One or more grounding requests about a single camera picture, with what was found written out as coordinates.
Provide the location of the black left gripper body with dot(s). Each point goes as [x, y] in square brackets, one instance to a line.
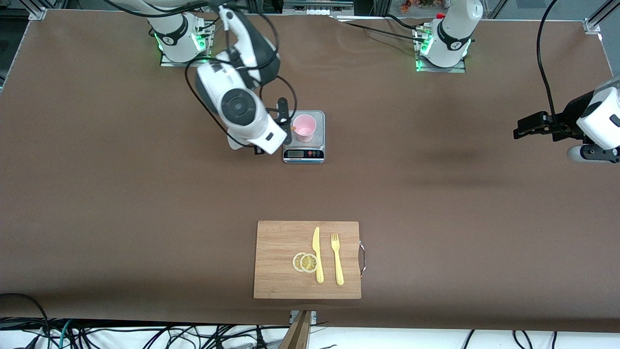
[565, 120]

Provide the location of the pink plastic cup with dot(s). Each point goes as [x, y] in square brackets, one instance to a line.
[306, 128]

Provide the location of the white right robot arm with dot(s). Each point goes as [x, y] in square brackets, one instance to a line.
[237, 104]

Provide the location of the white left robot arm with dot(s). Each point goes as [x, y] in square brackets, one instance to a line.
[453, 34]

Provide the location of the silver digital kitchen scale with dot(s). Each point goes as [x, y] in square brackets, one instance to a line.
[302, 154]

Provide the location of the white power strip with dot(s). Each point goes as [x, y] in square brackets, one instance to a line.
[317, 11]

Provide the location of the bamboo cutting board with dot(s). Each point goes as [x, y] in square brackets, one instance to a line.
[276, 252]

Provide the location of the lemon slice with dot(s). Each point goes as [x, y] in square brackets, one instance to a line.
[309, 263]
[296, 262]

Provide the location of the yellow plastic knife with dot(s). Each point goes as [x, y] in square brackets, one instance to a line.
[319, 271]

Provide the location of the yellow plastic fork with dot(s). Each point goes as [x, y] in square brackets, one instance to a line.
[339, 271]

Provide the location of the colourful toy food pile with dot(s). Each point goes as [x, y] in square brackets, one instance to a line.
[407, 6]

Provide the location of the aluminium frame profile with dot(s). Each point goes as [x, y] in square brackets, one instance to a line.
[38, 13]
[592, 25]

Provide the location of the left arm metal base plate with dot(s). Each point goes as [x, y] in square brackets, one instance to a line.
[455, 69]

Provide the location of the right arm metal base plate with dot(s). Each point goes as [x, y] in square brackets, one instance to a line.
[184, 64]

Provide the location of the small metal bracket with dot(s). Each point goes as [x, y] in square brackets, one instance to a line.
[314, 316]

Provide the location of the wooden post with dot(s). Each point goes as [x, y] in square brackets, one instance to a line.
[296, 334]

